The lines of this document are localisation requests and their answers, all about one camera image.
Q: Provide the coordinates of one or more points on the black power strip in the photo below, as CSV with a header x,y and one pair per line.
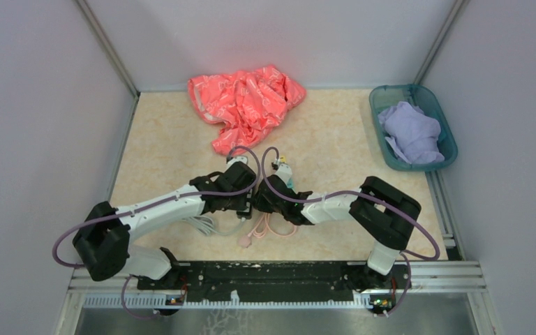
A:
x,y
244,215

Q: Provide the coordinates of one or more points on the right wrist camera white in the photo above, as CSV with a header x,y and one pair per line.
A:
x,y
282,170

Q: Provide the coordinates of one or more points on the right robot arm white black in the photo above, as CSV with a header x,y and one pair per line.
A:
x,y
378,207

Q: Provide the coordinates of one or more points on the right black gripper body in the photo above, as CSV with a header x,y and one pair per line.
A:
x,y
264,206

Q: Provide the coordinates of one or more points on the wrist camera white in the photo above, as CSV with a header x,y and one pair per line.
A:
x,y
282,170
237,159

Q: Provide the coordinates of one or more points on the white slotted cable duct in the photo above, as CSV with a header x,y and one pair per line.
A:
x,y
148,300

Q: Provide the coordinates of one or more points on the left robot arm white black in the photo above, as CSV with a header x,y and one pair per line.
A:
x,y
106,245

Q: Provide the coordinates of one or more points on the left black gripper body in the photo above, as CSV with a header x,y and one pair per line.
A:
x,y
239,201

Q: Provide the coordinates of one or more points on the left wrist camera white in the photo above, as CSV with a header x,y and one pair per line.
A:
x,y
237,159

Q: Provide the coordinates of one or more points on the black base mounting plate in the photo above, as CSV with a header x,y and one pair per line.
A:
x,y
309,281

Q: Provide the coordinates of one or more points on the lavender cloth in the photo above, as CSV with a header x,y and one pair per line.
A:
x,y
411,134

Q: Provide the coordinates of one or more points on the pink crumpled cloth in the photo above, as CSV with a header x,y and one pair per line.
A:
x,y
249,104

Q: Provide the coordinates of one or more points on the teal plastic basket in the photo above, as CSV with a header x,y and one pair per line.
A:
x,y
385,96

